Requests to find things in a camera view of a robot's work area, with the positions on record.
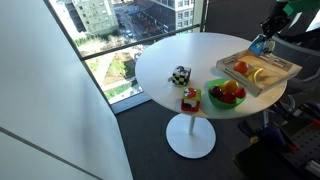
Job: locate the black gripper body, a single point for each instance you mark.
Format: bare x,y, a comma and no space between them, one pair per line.
275,25

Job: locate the wooden slatted tray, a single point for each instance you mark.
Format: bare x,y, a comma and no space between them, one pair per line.
280,71

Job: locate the green red picture soft block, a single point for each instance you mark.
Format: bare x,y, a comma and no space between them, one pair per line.
191,99

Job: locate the grey office chair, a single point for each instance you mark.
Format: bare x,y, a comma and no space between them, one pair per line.
300,56

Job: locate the yellow banana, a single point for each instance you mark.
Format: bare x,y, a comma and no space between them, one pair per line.
254,75

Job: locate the small bright red fruit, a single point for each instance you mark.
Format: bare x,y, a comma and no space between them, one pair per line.
240,92

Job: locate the yellow orange mango fruit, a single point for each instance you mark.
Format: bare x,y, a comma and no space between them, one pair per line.
230,86

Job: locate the dark red apple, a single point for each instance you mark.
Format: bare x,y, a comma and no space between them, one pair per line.
228,98

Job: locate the dark purple plum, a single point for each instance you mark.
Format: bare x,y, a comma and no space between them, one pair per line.
216,91

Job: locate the green plastic bowl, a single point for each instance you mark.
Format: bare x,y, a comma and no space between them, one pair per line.
222,104

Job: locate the black white checkered toy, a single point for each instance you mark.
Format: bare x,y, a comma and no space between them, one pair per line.
180,77

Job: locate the black robot mounting board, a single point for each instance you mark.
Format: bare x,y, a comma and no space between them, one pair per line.
305,150

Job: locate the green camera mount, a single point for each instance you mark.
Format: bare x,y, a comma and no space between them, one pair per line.
300,6

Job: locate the dark window rail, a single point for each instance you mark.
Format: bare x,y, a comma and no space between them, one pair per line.
140,42

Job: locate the white table pedestal base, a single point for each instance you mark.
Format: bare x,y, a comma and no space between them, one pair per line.
190,140

